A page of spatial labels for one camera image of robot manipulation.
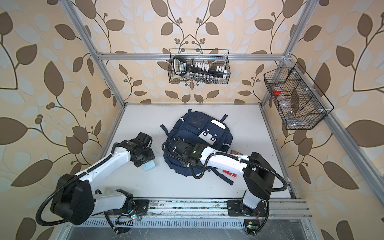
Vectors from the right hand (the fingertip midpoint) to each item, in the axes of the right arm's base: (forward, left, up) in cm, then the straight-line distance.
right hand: (188, 155), depth 83 cm
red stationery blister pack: (-7, -24, -10) cm, 27 cm away
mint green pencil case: (-4, +22, -3) cm, 23 cm away
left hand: (+1, +21, -3) cm, 21 cm away
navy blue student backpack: (-6, -9, -8) cm, 13 cm away
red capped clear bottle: (+31, -54, +19) cm, 65 cm away
